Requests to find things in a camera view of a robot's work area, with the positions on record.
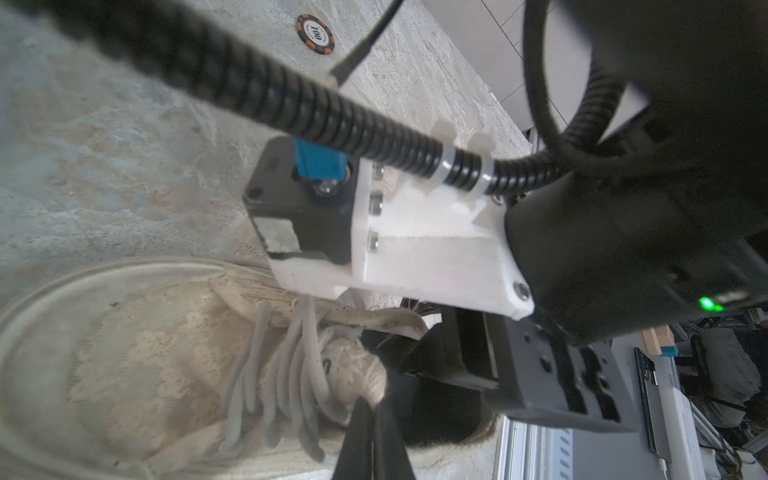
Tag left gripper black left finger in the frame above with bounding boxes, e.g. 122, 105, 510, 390
331, 397, 374, 480

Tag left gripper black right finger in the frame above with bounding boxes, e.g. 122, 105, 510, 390
374, 401, 416, 480

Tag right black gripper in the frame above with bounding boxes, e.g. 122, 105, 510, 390
437, 173, 767, 431

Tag black insole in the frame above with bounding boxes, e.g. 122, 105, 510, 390
361, 330, 494, 448

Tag cream canvas sneaker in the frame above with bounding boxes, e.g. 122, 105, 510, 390
1, 259, 499, 479

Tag round poker chip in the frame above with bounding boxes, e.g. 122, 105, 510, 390
295, 14, 335, 55

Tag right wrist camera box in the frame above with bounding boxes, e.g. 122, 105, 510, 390
242, 136, 360, 265

